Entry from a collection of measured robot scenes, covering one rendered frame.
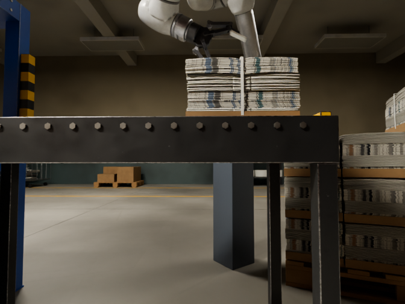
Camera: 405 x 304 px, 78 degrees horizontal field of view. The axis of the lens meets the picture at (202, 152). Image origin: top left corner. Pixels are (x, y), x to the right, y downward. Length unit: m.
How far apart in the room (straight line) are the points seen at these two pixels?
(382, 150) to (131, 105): 7.72
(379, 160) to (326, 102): 7.58
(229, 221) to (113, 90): 7.63
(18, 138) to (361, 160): 1.43
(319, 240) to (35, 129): 0.77
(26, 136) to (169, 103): 7.62
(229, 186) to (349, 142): 0.72
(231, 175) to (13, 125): 1.20
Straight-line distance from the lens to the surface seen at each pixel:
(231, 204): 1.65
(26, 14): 1.88
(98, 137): 0.69
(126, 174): 7.27
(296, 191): 1.49
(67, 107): 9.38
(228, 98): 0.85
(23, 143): 0.79
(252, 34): 1.58
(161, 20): 1.07
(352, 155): 1.50
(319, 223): 0.70
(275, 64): 0.90
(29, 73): 1.71
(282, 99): 0.88
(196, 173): 7.99
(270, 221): 1.19
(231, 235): 1.70
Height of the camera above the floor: 0.68
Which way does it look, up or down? 2 degrees up
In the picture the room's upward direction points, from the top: straight up
